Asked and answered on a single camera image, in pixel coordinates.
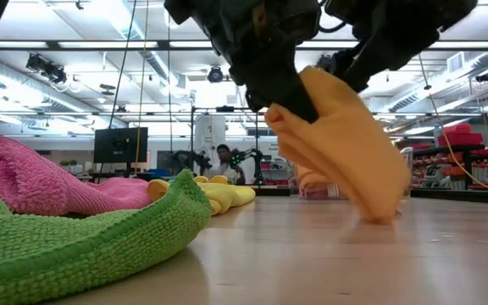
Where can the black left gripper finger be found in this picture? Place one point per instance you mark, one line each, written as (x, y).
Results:
(297, 99)
(261, 99)

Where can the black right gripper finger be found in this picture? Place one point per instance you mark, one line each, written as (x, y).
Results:
(362, 70)

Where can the yellow microfiber towel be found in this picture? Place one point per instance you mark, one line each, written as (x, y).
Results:
(227, 195)

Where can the green microfiber towel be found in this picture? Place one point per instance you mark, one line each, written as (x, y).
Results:
(79, 245)

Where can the person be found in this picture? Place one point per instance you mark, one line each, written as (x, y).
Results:
(225, 163)

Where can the clear plastic bin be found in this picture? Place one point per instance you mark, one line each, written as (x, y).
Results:
(408, 161)

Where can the red plastic crate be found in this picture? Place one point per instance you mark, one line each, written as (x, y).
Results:
(460, 137)

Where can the black background table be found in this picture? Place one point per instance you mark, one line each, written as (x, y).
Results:
(460, 149)

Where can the black computer monitor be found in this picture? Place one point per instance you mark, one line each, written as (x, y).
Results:
(121, 146)

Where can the black round ceiling camera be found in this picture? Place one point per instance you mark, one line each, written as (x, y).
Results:
(215, 75)

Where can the black overhead frame beam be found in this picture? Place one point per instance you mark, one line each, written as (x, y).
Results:
(100, 44)

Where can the black overhead camera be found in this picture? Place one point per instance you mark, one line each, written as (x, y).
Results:
(49, 70)

